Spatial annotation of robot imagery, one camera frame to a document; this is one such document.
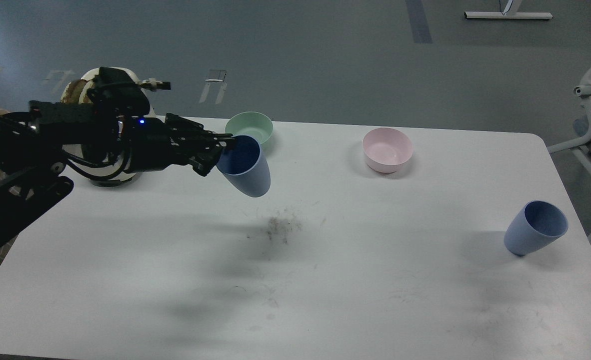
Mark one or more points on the green bowl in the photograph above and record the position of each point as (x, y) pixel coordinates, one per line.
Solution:
(254, 124)

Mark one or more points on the light blue cup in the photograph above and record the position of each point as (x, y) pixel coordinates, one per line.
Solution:
(534, 227)

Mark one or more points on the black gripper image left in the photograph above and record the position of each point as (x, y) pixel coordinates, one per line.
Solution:
(154, 145)

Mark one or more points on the dark blue cup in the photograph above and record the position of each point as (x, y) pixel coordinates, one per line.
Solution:
(246, 167)

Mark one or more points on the pink bowl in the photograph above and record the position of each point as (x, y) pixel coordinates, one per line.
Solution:
(386, 150)

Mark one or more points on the cream toaster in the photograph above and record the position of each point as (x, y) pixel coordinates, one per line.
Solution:
(121, 179)

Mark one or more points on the bread slice in toaster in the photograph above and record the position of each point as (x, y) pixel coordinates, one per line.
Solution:
(72, 93)

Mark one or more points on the white table leg base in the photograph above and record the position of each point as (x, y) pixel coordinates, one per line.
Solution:
(510, 11)

